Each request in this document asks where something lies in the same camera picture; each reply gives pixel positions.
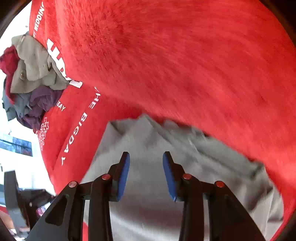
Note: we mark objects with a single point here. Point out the dark red garment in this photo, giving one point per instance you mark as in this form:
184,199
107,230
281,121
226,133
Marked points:
9,62

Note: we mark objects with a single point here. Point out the grey knit sweater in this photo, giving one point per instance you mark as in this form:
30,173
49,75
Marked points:
143,139

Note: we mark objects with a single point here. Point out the red printed blanket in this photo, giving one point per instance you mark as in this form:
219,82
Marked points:
185,58

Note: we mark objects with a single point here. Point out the blue-grey garment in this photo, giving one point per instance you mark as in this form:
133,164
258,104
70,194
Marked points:
16,104

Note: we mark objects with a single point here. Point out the khaki garment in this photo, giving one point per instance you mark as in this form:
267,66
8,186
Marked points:
30,64

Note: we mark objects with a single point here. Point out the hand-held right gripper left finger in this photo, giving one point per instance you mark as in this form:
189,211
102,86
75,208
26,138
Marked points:
122,177

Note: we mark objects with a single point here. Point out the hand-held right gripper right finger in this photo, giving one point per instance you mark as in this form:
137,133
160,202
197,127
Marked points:
170,177

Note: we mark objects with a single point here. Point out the blue object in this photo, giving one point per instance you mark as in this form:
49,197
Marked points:
18,144

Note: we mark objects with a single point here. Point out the purple garment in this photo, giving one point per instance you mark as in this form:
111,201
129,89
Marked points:
44,99

